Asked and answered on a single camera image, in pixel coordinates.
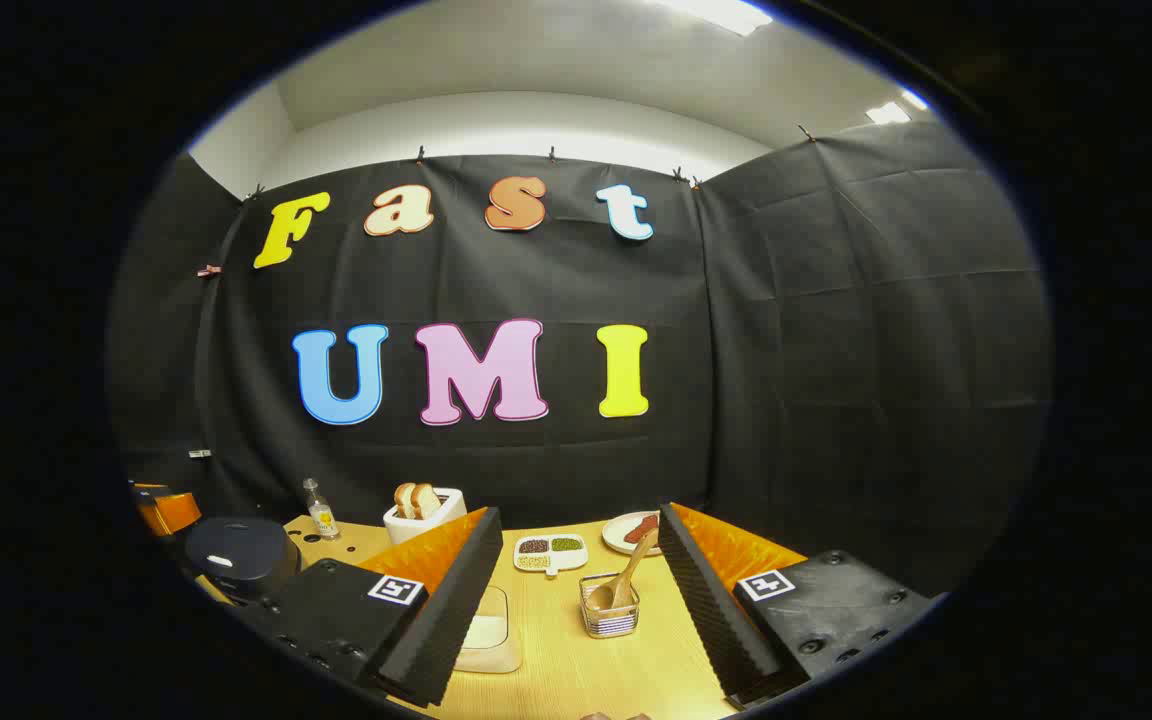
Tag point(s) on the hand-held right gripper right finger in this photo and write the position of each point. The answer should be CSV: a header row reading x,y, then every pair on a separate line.
x,y
706,610

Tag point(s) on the pile of yellow soybeans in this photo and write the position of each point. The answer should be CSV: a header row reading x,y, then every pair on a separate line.
x,y
532,562

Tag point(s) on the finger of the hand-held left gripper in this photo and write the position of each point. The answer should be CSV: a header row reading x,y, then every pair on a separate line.
x,y
176,512

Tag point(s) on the pile of dark red beans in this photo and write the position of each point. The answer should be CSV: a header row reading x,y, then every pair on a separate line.
x,y
533,546

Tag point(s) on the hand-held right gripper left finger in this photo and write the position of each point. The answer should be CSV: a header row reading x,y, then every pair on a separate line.
x,y
446,620

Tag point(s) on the black backdrop cloth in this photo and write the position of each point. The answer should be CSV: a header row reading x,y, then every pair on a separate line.
x,y
816,350

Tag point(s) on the small clear glass bottle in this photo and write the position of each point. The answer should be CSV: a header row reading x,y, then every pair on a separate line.
x,y
322,518

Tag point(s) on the toasted bread slice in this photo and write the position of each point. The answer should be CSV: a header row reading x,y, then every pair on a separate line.
x,y
404,500
427,502

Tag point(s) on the wooden spoon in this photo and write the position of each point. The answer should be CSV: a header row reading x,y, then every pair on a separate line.
x,y
626,580

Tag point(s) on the ceiling light panel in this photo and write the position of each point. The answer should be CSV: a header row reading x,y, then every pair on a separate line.
x,y
721,12
886,113

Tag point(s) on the white toaster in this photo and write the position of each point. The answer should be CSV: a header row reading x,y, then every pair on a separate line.
x,y
416,530

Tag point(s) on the round white plate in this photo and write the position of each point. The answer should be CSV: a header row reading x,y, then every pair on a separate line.
x,y
616,535

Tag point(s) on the dark rice cooker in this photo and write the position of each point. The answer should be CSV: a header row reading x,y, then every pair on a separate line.
x,y
236,555

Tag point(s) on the red meat piece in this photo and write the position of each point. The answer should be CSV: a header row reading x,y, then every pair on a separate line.
x,y
648,523
634,532

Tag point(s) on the white divided dish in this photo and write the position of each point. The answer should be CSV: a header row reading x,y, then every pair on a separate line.
x,y
551,556

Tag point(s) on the pile of green beans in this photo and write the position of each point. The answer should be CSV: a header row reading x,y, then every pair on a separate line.
x,y
566,544

